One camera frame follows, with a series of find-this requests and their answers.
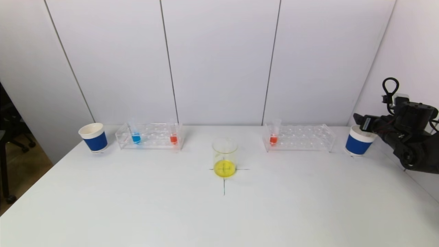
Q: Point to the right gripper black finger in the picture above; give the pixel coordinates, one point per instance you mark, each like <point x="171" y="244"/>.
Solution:
<point x="360" y="118"/>

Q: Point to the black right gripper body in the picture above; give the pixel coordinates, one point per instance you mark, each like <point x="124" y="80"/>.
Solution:
<point x="366" y="123"/>

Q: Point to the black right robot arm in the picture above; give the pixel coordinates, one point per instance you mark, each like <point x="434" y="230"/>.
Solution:
<point x="418" y="151"/>

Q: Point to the clear plastic test tube rack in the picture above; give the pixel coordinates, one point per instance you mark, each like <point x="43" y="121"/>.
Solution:
<point x="301" y="139"/>
<point x="154" y="139"/>

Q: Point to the test tube with red pigment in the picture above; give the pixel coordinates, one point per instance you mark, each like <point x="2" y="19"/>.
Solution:
<point x="273" y="139"/>
<point x="173" y="139"/>

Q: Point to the clear glass beaker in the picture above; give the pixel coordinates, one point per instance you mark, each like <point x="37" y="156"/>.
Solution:
<point x="224" y="168"/>

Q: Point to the test tube with blue pigment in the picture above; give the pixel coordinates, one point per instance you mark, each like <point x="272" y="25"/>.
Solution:
<point x="136" y="138"/>

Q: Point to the blue and white paper cup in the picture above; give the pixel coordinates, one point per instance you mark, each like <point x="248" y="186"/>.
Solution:
<point x="356" y="145"/>
<point x="96" y="140"/>

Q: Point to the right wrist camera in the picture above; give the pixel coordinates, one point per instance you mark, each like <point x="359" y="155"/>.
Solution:
<point x="402" y="100"/>

